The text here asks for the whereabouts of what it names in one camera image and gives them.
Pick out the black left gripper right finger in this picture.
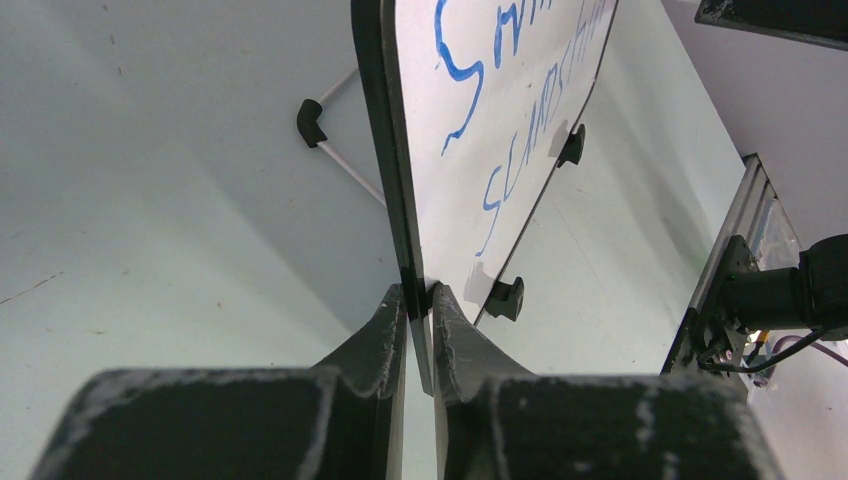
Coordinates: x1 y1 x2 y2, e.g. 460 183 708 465
430 283 782 479

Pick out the small black framed whiteboard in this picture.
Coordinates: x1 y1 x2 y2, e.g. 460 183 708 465
350 1 618 394

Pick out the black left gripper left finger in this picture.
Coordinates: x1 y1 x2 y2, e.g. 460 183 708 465
32 285 407 479

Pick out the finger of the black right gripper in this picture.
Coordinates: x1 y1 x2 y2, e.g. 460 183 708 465
694 0 847 51

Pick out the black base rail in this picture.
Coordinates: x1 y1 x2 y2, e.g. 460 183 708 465
661 235 759 397

